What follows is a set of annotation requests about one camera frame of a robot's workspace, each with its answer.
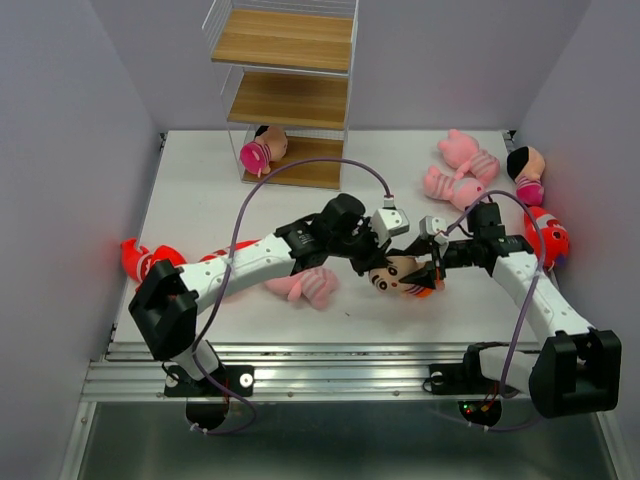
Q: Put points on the pink pig plush lower right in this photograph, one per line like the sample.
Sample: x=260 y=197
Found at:
x=461 y=193

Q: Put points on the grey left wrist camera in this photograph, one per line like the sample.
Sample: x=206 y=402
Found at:
x=389 y=221

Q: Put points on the boy doll pink shorts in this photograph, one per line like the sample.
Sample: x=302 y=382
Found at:
x=268 y=146

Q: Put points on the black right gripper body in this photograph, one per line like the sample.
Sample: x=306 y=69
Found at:
x=458 y=253

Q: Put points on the pink pig plush centre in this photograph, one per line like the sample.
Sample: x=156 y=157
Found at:
x=316 y=285

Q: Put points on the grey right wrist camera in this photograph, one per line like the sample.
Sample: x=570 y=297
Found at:
x=433 y=229

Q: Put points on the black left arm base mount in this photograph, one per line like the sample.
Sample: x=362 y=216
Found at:
x=218 y=403

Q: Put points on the red fish plush left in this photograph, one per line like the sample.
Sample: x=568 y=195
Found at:
x=226 y=250

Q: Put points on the red shark plush left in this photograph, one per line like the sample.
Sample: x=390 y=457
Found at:
x=137 y=260

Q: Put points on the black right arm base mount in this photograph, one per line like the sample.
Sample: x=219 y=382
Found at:
x=480 y=405

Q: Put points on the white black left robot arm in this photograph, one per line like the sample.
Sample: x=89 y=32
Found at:
x=169 y=300

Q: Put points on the red fish plush right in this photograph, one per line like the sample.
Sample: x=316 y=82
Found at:
x=547 y=230

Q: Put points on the wooden three-tier wire shelf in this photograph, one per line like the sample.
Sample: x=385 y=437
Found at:
x=287 y=64

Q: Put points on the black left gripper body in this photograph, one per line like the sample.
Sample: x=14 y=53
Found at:
x=360 y=243

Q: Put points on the boy doll far right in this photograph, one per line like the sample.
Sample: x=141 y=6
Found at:
x=525 y=166

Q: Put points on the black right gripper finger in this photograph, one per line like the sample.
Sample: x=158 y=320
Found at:
x=423 y=281
x=422 y=246

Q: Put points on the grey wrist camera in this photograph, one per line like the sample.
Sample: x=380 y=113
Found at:
x=389 y=221
x=433 y=229

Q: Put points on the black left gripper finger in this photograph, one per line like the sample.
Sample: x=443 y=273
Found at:
x=363 y=266
x=393 y=252

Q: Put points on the red fish plush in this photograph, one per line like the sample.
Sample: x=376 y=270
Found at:
x=547 y=230
x=226 y=250

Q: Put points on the pink pig plush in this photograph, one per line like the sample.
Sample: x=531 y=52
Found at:
x=463 y=153
x=461 y=193
x=316 y=285

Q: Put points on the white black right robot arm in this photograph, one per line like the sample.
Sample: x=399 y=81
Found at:
x=556 y=357

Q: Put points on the boy doll orange shorts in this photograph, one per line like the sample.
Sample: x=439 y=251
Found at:
x=389 y=280

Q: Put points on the aluminium mounting rail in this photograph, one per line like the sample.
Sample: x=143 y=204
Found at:
x=295 y=372

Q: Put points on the pink pig plush upper right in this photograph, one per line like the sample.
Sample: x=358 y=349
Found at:
x=463 y=153

